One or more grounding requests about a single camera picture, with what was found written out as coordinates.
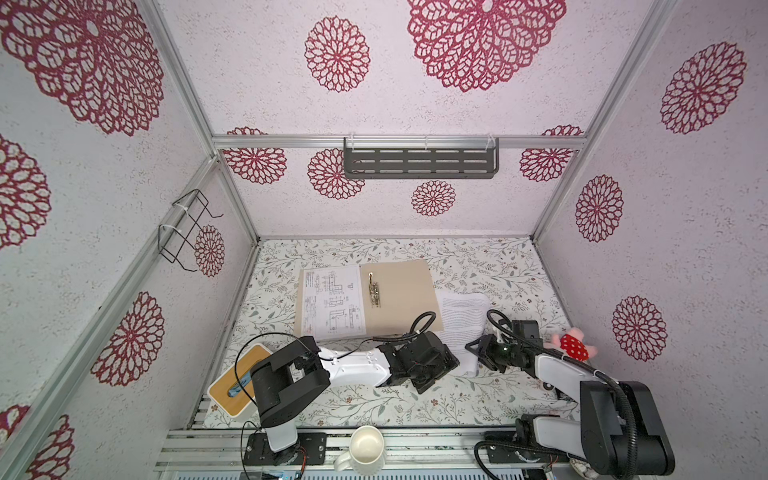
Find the beige manila folder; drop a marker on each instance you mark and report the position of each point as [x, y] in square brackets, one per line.
[395, 294]

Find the pink pig plush toy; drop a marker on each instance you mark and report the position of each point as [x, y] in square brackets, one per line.
[572, 343]

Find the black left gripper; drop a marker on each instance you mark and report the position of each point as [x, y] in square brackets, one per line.
[442, 367]

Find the white printed text sheet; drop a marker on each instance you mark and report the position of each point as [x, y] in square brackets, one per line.
[464, 321]

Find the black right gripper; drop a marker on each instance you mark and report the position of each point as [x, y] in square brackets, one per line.
[483, 350]

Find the white technical drawing sheet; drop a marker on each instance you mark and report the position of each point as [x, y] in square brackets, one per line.
[330, 303]

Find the grey slotted wall shelf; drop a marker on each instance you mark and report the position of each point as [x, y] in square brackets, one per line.
[424, 163]

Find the white ceramic mug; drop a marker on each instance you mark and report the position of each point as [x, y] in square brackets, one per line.
[366, 452]

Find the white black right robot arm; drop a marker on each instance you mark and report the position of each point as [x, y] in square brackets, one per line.
[619, 432]

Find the black wire wall rack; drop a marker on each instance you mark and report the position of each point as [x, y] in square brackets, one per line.
[193, 242]

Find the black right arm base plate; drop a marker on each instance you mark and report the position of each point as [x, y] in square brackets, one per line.
[519, 445]

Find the white wooden-top tissue box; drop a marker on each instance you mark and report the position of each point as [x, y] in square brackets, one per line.
[232, 390]

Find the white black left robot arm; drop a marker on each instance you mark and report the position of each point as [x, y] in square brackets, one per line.
[286, 382]

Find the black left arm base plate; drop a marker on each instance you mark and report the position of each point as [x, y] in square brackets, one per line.
[309, 450]

